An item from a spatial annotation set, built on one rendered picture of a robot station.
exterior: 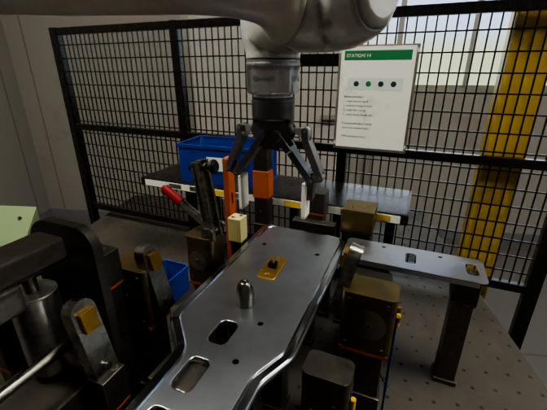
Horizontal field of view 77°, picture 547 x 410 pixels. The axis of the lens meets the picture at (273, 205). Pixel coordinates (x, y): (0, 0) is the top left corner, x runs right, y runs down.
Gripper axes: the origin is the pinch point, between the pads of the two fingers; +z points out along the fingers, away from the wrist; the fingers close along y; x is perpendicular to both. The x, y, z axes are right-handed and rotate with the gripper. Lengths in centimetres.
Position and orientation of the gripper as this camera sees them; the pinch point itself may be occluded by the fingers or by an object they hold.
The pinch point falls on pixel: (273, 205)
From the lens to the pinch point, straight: 66.5
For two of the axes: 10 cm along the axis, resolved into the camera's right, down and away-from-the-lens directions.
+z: 0.0, 9.3, 3.7
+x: 3.9, -3.4, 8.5
